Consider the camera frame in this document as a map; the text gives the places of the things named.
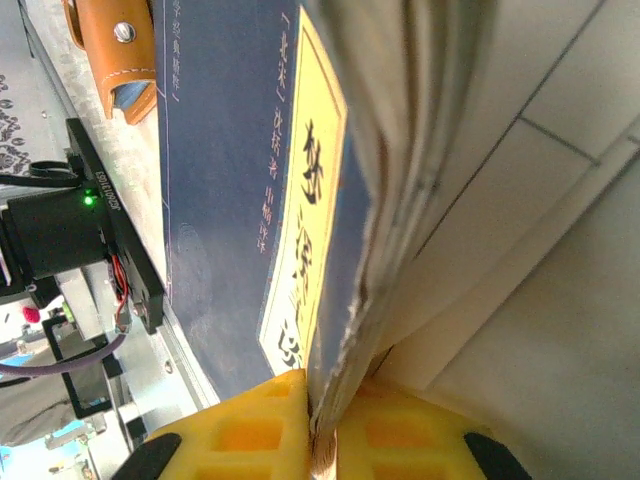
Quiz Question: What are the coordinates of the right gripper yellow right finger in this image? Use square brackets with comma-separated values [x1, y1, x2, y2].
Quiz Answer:
[333, 382, 534, 480]

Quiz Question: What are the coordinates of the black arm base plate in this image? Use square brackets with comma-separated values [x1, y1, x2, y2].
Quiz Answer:
[64, 117, 167, 336]

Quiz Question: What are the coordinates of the red wire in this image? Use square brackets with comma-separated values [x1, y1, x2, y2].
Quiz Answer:
[110, 253, 135, 335]

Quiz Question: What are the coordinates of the purple cable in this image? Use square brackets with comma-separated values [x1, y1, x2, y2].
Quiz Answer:
[0, 332, 127, 380]

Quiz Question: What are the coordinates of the aluminium mounting rail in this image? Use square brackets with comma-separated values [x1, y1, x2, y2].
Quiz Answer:
[19, 0, 221, 409]

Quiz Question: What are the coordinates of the black bracket frame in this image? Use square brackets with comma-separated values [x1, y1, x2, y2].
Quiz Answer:
[42, 315, 126, 422]

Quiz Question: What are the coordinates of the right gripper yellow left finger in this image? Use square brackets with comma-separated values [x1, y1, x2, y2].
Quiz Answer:
[112, 368, 314, 480]

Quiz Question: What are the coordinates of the orange leather case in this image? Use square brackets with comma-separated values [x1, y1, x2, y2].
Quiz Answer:
[62, 0, 159, 126]

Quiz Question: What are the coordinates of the blue book with yellow label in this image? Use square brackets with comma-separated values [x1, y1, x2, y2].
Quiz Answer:
[149, 0, 499, 480]

